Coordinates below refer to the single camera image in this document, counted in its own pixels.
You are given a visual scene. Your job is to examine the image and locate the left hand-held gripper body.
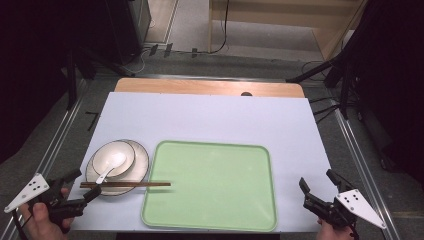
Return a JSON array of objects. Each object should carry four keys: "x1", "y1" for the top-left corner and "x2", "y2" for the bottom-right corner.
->
[{"x1": 3, "y1": 172, "x2": 88, "y2": 233}]

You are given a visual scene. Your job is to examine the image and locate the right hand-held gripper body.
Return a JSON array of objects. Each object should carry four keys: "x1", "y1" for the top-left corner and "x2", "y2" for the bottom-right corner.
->
[{"x1": 302, "y1": 189, "x2": 388, "y2": 230}]

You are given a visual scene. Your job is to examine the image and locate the brown wooden chopstick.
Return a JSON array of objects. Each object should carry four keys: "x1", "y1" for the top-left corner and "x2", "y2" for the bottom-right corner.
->
[
  {"x1": 79, "y1": 183, "x2": 172, "y2": 189},
  {"x1": 79, "y1": 181, "x2": 172, "y2": 186}
]

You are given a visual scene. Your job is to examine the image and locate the person's right hand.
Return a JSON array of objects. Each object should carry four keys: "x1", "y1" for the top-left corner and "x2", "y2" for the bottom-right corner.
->
[{"x1": 315, "y1": 217, "x2": 355, "y2": 240}]

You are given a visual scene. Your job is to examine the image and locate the person's left hand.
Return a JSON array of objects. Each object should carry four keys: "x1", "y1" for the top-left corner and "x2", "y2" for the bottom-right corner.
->
[{"x1": 18, "y1": 187, "x2": 76, "y2": 240}]

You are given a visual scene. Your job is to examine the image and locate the white bowl with dark rim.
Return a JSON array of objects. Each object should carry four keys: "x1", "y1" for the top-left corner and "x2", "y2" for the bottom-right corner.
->
[{"x1": 91, "y1": 140, "x2": 137, "y2": 179}]

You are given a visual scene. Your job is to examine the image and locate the white ceramic spoon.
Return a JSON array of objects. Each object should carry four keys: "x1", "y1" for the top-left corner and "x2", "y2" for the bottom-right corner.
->
[{"x1": 95, "y1": 152, "x2": 128, "y2": 185}]

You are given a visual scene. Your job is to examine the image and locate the white plate with dark rim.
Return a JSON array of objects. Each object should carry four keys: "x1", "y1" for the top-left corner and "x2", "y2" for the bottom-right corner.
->
[{"x1": 84, "y1": 138, "x2": 150, "y2": 197}]

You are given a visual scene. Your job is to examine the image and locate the light green plastic tray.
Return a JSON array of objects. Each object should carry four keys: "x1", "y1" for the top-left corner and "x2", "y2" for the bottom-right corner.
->
[{"x1": 140, "y1": 139, "x2": 279, "y2": 233}]

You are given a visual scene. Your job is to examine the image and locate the black metal stand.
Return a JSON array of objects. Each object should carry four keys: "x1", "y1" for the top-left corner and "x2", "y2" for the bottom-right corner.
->
[
  {"x1": 285, "y1": 49, "x2": 356, "y2": 122},
  {"x1": 63, "y1": 44, "x2": 136, "y2": 112}
]

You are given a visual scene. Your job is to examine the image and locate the dark curtain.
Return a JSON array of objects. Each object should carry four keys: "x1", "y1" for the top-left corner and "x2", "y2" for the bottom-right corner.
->
[
  {"x1": 0, "y1": 0, "x2": 113, "y2": 166},
  {"x1": 343, "y1": 0, "x2": 424, "y2": 186}
]

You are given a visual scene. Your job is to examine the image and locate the white table board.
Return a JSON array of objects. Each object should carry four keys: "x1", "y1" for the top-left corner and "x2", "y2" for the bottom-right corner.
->
[{"x1": 67, "y1": 91, "x2": 339, "y2": 234}]

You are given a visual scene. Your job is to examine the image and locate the wooden table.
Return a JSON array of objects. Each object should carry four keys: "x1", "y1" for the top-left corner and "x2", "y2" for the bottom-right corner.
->
[{"x1": 113, "y1": 77, "x2": 306, "y2": 99}]

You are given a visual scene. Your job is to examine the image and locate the black cabinet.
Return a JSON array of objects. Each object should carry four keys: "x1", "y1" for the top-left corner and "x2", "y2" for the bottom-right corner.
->
[{"x1": 105, "y1": 0, "x2": 152, "y2": 66}]

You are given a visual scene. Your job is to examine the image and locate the light wooden shelf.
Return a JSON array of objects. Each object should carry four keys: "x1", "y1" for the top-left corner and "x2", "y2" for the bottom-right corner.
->
[{"x1": 207, "y1": 0, "x2": 369, "y2": 62}]

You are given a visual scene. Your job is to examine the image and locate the metal floor rail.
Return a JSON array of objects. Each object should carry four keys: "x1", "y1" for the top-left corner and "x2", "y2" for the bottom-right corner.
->
[
  {"x1": 0, "y1": 79, "x2": 88, "y2": 240},
  {"x1": 333, "y1": 108, "x2": 402, "y2": 240}
]

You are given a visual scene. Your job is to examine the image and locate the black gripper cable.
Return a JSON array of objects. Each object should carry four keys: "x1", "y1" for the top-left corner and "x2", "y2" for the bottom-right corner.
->
[{"x1": 10, "y1": 209, "x2": 34, "y2": 240}]

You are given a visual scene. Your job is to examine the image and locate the black floor cable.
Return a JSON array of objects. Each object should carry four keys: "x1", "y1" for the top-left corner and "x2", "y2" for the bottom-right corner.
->
[{"x1": 308, "y1": 95, "x2": 342, "y2": 125}]

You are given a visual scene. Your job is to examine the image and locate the white floor cable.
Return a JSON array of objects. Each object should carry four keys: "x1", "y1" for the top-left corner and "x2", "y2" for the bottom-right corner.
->
[{"x1": 128, "y1": 19, "x2": 157, "y2": 75}]

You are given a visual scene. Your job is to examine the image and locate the black hanging cable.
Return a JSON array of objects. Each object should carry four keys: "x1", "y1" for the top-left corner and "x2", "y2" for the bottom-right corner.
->
[{"x1": 209, "y1": 0, "x2": 232, "y2": 55}]

